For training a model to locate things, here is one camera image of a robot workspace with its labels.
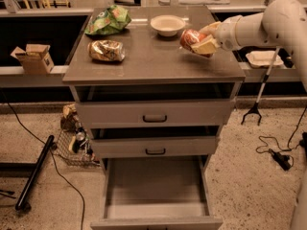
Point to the red coke can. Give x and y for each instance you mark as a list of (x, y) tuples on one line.
[(190, 37)]

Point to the small cardboard box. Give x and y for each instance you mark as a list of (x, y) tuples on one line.
[(35, 59)]

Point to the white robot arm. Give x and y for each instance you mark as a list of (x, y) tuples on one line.
[(283, 24)]

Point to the grey drawer cabinet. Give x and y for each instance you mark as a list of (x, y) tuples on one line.
[(155, 69)]

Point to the white paper bowl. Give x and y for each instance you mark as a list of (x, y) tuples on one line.
[(167, 25)]

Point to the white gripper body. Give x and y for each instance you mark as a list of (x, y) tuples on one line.
[(226, 34)]

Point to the black metal leg bar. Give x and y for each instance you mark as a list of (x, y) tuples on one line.
[(22, 202)]

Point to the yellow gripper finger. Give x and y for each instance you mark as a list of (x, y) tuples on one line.
[(207, 46), (210, 29)]

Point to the grey bottom drawer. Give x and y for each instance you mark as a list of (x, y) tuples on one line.
[(156, 193)]

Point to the grey middle drawer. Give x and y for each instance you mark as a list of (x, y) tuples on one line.
[(142, 147)]

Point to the green chip bag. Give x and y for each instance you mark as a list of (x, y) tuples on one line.
[(112, 20)]

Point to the white takeout tray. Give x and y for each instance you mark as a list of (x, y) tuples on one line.
[(258, 59)]

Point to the black power adapter with cord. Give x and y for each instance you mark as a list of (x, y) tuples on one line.
[(282, 157)]

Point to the wire basket with items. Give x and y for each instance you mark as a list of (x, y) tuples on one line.
[(74, 148)]

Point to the grey drawer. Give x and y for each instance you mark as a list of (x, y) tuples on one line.
[(154, 114), (156, 193), (142, 147)]

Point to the brown paper bag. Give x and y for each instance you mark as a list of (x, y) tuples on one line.
[(69, 118)]

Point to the grabber reacher tool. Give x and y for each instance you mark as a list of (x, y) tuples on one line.
[(254, 109)]

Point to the grey top drawer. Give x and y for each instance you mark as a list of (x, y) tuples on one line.
[(154, 114)]

